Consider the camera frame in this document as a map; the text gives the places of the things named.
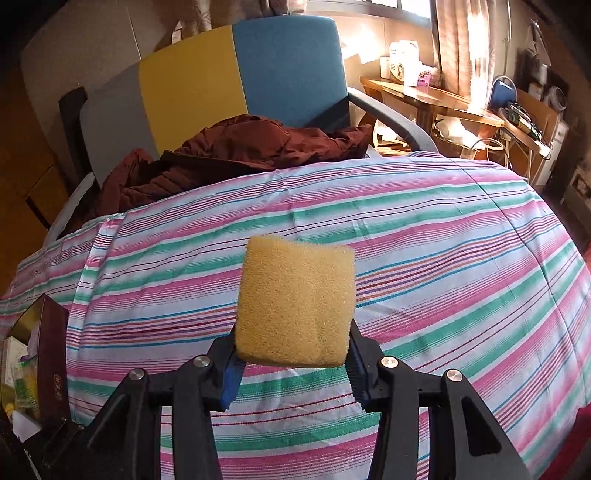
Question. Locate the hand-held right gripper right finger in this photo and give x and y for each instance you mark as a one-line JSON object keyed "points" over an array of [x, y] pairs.
{"points": [[358, 383]]}

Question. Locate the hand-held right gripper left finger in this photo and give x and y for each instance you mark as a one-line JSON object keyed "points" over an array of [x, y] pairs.
{"points": [[231, 383]]}

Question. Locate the gold metal tin box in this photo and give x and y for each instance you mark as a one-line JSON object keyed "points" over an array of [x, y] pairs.
{"points": [[51, 350]]}

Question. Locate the yellow sponge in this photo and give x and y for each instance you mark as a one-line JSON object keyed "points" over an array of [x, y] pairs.
{"points": [[295, 300]]}

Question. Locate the striped tablecloth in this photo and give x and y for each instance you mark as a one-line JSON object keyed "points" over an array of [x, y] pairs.
{"points": [[415, 240]]}

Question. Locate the maroon jacket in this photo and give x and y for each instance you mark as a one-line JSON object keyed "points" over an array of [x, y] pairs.
{"points": [[231, 147]]}

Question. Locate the wooden wardrobe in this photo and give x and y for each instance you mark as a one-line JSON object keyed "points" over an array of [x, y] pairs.
{"points": [[23, 161]]}

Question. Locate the wooden desk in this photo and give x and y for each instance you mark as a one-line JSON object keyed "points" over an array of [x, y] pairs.
{"points": [[438, 94]]}

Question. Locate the small pink box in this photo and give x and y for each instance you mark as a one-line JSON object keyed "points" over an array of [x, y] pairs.
{"points": [[427, 81]]}

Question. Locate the grey yellow blue chair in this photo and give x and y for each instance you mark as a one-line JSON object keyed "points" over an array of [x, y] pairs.
{"points": [[286, 69]]}

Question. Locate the blue bag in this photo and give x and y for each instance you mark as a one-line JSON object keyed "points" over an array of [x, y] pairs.
{"points": [[501, 94]]}

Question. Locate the white appliance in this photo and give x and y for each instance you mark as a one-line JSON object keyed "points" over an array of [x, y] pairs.
{"points": [[404, 60]]}

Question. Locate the cardboard box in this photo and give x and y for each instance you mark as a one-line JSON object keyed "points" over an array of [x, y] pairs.
{"points": [[540, 108]]}

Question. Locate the beige patterned curtain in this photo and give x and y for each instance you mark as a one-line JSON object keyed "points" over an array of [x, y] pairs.
{"points": [[286, 5], [461, 46]]}

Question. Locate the window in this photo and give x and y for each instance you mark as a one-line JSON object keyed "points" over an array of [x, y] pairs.
{"points": [[369, 4]]}

